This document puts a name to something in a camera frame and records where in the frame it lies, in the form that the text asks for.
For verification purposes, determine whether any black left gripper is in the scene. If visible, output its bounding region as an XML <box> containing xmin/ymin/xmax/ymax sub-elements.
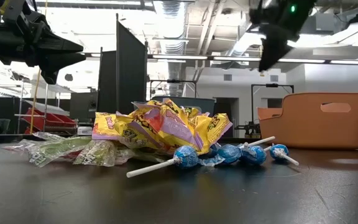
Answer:
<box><xmin>0</xmin><ymin>0</ymin><xmax>86</xmax><ymax>85</ymax></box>

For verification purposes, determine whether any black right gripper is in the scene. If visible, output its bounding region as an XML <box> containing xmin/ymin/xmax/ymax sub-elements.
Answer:
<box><xmin>249</xmin><ymin>0</ymin><xmax>318</xmax><ymax>72</ymax></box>

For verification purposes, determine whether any yellow sour candy packet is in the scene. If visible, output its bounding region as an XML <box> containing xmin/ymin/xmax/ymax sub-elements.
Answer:
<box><xmin>178</xmin><ymin>105</ymin><xmax>203</xmax><ymax>121</ymax></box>
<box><xmin>116</xmin><ymin>99</ymin><xmax>205</xmax><ymax>156</ymax></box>
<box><xmin>194</xmin><ymin>113</ymin><xmax>234</xmax><ymax>150</ymax></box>
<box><xmin>91</xmin><ymin>111</ymin><xmax>138</xmax><ymax>141</ymax></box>

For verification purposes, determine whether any blue-grey plastic bin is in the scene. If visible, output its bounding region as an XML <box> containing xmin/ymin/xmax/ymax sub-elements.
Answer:
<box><xmin>131</xmin><ymin>95</ymin><xmax>216</xmax><ymax>139</ymax></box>

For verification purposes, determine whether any yellow tag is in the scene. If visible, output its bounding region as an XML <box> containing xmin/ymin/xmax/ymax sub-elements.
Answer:
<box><xmin>0</xmin><ymin>0</ymin><xmax>11</xmax><ymax>16</ymax></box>

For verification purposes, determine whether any red shelf rack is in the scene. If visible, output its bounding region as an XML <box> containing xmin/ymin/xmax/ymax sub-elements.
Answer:
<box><xmin>14</xmin><ymin>107</ymin><xmax>78</xmax><ymax>135</ymax></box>

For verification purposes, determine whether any orange plastic bin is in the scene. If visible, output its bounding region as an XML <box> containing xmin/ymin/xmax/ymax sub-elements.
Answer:
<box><xmin>257</xmin><ymin>92</ymin><xmax>358</xmax><ymax>151</ymax></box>

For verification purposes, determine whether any black stand frame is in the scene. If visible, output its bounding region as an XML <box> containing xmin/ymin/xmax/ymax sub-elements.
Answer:
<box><xmin>250</xmin><ymin>83</ymin><xmax>295</xmax><ymax>138</ymax></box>
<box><xmin>149</xmin><ymin>79</ymin><xmax>198</xmax><ymax>98</ymax></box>

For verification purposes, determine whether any yellow extension cable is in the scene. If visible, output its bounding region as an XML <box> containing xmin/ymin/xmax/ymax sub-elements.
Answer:
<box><xmin>29</xmin><ymin>67</ymin><xmax>42</xmax><ymax>135</ymax></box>

